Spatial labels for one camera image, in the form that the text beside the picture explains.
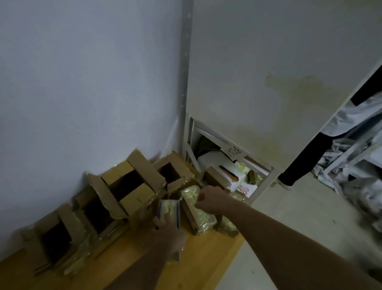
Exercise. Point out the person's left hand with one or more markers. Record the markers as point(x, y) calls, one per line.
point(170, 236)

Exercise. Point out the black bag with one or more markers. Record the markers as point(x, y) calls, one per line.
point(206, 145)

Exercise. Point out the handwritten paper sign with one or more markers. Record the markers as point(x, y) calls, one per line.
point(234, 151)

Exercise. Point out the black fabric item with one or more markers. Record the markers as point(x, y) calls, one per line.
point(307, 158)

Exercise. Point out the person's left forearm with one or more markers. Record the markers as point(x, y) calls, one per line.
point(143, 272)

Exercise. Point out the white metal shelf rack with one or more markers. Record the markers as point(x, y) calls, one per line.
point(253, 74)

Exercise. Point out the yellow wooden table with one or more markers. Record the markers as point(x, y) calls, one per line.
point(194, 263)

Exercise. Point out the taped box with blue stripe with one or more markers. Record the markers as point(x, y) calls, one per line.
point(168, 209)

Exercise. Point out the row of cardboard boxes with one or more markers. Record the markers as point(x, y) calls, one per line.
point(140, 194)

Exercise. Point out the pink printed white paper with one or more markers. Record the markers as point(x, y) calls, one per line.
point(246, 190)

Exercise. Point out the orange black item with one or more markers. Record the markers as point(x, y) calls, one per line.
point(231, 174)

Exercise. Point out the person's right forearm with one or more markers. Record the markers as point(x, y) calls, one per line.
point(298, 254)

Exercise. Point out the pile of white plastic bags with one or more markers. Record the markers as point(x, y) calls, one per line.
point(358, 191)

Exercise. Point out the person's right hand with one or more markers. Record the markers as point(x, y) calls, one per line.
point(213, 200)

